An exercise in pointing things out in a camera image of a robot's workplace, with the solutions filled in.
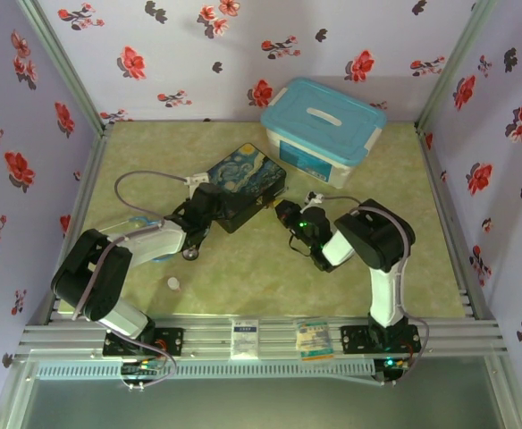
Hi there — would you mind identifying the starry night print tin box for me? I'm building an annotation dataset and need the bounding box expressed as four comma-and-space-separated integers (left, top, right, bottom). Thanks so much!
205, 142, 288, 234

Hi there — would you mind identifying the blue tube stethoscope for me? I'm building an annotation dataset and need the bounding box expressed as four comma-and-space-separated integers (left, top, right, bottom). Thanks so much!
95, 215, 200, 265

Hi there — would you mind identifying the white storage box blue lid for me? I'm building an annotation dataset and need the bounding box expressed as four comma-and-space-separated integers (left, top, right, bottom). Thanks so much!
259, 77, 387, 190

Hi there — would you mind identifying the aluminium frame front rail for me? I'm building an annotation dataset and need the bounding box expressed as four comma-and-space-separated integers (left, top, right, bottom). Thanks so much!
13, 315, 510, 364

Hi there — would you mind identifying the aluminium frame side rail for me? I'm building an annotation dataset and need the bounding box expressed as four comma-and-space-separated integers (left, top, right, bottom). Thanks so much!
28, 124, 114, 325
415, 124, 498, 321

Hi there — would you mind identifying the green label on rail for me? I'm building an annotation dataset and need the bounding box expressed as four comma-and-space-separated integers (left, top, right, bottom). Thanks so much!
295, 318, 335, 362

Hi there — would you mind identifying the white label on rail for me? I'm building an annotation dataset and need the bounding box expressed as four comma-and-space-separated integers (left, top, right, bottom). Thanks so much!
230, 318, 262, 361

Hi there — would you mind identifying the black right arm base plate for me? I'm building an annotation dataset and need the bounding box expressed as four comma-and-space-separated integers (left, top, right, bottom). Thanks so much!
340, 324, 423, 354

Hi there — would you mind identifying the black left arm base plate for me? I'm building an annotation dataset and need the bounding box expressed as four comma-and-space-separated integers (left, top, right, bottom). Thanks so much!
103, 327, 185, 358

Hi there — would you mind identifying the white slotted cable duct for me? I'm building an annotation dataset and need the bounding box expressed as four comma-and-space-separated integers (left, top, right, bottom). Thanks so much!
35, 360, 375, 381

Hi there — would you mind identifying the aluminium frame post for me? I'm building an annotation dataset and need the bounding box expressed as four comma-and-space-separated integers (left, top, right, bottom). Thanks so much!
16, 0, 113, 135
415, 0, 500, 133

